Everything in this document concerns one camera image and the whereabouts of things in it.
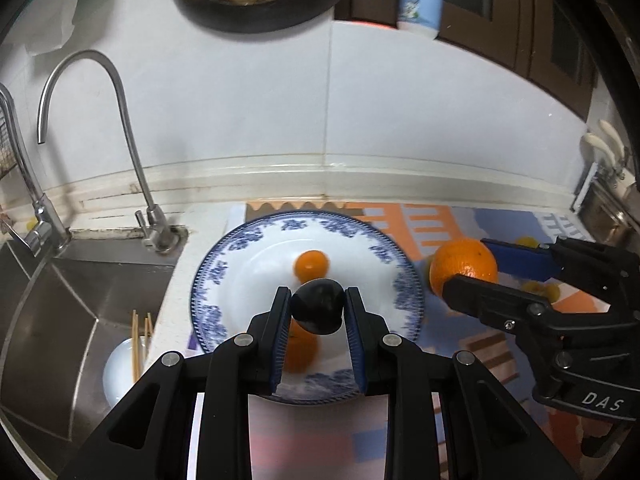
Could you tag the thin gooseneck steel faucet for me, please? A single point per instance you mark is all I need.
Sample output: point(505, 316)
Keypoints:
point(150, 210)

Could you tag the white bowl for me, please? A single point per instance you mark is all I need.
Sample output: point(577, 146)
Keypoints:
point(120, 370)

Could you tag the white and blue bottle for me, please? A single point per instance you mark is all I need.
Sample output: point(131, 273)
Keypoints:
point(420, 0)

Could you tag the dark purple plum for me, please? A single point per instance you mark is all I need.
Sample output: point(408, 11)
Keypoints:
point(318, 307)

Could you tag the blue patterned white plate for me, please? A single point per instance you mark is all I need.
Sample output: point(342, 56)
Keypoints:
point(250, 270)

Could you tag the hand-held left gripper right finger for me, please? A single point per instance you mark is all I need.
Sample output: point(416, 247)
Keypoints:
point(356, 340)

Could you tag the dark brown cabinet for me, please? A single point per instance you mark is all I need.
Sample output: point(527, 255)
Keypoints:
point(550, 35)

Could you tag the large steel kitchen faucet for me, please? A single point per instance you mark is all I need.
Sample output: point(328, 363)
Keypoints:
point(42, 215)

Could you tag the large orange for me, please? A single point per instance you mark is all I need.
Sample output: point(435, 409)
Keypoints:
point(462, 260)

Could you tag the wooden chopstick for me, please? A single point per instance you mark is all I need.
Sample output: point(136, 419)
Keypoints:
point(136, 350)

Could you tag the small brownish yellow fruit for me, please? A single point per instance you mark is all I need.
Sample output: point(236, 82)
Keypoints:
point(526, 242)

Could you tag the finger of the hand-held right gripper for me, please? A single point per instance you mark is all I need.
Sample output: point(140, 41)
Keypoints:
point(480, 295)
point(520, 260)

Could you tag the brown kiwi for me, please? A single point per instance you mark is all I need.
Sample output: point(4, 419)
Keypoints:
point(540, 291)

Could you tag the stainless steel sink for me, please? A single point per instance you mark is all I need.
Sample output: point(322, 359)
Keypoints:
point(60, 320)

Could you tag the small tangerine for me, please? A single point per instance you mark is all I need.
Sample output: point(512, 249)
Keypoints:
point(311, 266)
point(302, 352)

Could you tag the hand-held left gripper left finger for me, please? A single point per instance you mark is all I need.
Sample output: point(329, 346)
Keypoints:
point(282, 340)

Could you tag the metal knife holder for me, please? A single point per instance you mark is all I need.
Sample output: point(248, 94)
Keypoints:
point(607, 215)

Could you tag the colourful patterned mat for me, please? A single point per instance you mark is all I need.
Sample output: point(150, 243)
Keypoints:
point(500, 400)

